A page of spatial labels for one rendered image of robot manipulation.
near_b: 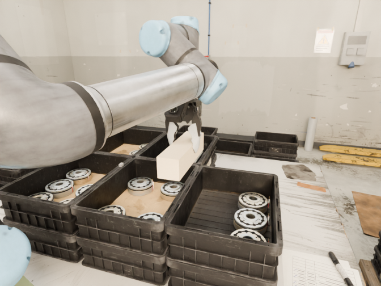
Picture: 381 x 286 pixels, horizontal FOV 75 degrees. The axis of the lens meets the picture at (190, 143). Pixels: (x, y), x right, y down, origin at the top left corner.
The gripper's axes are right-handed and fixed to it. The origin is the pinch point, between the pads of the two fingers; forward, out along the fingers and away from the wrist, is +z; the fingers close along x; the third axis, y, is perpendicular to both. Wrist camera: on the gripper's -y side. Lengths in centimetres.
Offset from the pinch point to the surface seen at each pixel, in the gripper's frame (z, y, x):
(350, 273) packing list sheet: 39, 8, -53
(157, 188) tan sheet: 25.7, 17.5, 17.5
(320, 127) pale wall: 76, 335, -97
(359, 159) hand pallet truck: 100, 281, -139
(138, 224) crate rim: 17.1, -16.2, 7.4
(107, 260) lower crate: 33.9, -15.3, 19.9
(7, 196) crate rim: 16, -17, 53
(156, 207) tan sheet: 25.7, 4.3, 11.9
